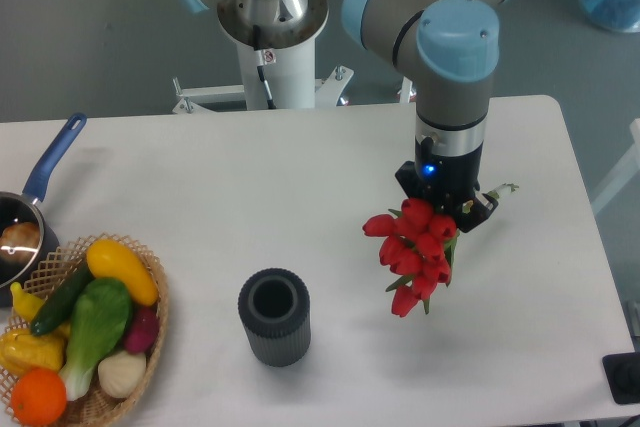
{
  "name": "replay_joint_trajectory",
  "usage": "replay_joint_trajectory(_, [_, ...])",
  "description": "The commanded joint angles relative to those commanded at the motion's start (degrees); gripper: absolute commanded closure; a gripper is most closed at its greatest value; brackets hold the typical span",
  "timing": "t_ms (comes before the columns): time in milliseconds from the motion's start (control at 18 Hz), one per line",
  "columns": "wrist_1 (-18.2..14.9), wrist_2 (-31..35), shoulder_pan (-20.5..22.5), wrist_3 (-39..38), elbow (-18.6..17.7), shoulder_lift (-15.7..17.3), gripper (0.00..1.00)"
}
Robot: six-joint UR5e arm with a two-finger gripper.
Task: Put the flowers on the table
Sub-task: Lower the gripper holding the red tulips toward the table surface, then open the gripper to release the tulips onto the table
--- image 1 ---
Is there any white frame at right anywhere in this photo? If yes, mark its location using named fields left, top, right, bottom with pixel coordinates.
left=591, top=118, right=639, bottom=216

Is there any woven wicker basket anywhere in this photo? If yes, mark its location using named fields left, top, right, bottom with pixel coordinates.
left=23, top=233, right=169, bottom=426

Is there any yellow banana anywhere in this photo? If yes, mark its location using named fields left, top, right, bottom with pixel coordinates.
left=10, top=282, right=45, bottom=323

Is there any white garlic bulb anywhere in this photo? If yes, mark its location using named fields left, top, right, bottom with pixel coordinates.
left=98, top=350, right=146, bottom=399

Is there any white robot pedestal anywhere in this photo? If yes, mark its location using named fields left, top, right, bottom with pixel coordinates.
left=171, top=0, right=355, bottom=115

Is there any blue handled saucepan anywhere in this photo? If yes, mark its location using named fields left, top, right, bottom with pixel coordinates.
left=1, top=113, right=87, bottom=308

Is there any dark grey ribbed vase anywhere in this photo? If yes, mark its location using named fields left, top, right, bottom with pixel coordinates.
left=237, top=268, right=312, bottom=367

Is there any purple red radish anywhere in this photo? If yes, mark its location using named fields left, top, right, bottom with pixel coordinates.
left=122, top=307, right=160, bottom=354

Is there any black device on table edge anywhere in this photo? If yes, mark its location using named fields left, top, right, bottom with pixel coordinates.
left=602, top=352, right=640, bottom=405

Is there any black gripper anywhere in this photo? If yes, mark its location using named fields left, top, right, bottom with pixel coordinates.
left=394, top=145, right=499, bottom=233

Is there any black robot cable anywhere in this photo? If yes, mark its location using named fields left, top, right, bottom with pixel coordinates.
left=251, top=24, right=277, bottom=111

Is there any yellow squash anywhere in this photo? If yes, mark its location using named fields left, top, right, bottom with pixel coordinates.
left=86, top=238, right=159, bottom=307

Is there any green bok choy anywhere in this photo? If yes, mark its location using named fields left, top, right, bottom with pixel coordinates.
left=59, top=278, right=132, bottom=402

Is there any orange fruit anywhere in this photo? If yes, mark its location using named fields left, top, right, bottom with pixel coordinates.
left=10, top=368, right=67, bottom=426

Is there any green cucumber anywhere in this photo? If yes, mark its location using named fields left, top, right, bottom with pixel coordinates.
left=30, top=262, right=94, bottom=336

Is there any brown bread roll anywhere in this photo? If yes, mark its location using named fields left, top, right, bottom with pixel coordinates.
left=1, top=222, right=40, bottom=255

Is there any red tulip bouquet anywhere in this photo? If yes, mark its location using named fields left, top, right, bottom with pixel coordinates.
left=361, top=181, right=520, bottom=319

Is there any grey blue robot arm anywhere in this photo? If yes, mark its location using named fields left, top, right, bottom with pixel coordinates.
left=182, top=0, right=507, bottom=232

